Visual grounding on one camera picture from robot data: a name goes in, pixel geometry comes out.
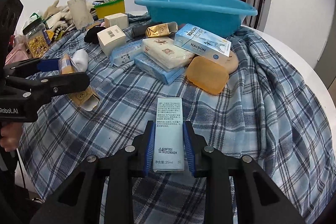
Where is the beige plush toy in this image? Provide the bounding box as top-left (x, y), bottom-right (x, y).
top-left (42, 0), bottom-right (74, 31)

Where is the black cloth lump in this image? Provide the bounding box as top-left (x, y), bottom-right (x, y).
top-left (84, 26), bottom-right (105, 44)

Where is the blue plastic basin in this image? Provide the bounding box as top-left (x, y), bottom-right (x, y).
top-left (134, 0), bottom-right (258, 38)

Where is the blue plaid cloth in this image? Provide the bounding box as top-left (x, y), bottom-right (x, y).
top-left (19, 27), bottom-right (335, 223)

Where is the black long box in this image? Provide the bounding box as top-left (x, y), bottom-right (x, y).
top-left (131, 22), bottom-right (162, 39)

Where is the clear jar of snacks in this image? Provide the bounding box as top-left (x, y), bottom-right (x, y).
top-left (23, 17), bottom-right (51, 58)

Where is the blue tissue pack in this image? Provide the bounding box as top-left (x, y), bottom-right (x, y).
top-left (134, 53), bottom-right (185, 85)
top-left (109, 39), bottom-right (142, 67)

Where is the cream tissue pack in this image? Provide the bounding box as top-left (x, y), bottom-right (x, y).
top-left (141, 37), bottom-right (194, 71)

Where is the blue tissue pack rear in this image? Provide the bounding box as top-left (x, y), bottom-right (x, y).
top-left (109, 39), bottom-right (142, 67)

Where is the yellow green bin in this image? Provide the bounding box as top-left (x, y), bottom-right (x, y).
top-left (94, 0), bottom-right (125, 19)

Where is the mint green tall box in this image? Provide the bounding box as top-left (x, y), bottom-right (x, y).
top-left (153, 97), bottom-right (185, 173)

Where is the gold carton near cubes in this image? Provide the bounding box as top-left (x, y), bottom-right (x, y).
top-left (59, 53), bottom-right (100, 111)

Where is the person left hand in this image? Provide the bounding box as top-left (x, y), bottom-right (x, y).
top-left (1, 122), bottom-right (23, 152)

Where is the white cube box rear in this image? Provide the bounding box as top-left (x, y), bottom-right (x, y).
top-left (104, 13), bottom-right (129, 30)

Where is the Raison blue carton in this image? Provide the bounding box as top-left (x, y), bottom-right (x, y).
top-left (174, 23), bottom-right (231, 62)

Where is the white round bottle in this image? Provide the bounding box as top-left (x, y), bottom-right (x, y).
top-left (72, 49), bottom-right (89, 72)

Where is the gold foil box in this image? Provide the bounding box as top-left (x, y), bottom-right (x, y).
top-left (145, 22), bottom-right (178, 38)

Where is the tan round pad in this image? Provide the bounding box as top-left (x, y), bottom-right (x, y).
top-left (218, 51), bottom-right (239, 74)

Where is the pink bag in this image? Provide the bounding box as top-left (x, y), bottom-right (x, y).
top-left (5, 35), bottom-right (30, 65)

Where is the white cube box barcode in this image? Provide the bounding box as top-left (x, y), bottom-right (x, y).
top-left (97, 25), bottom-right (126, 57)

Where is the blue tissue pack lower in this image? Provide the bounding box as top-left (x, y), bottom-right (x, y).
top-left (134, 53), bottom-right (185, 85)

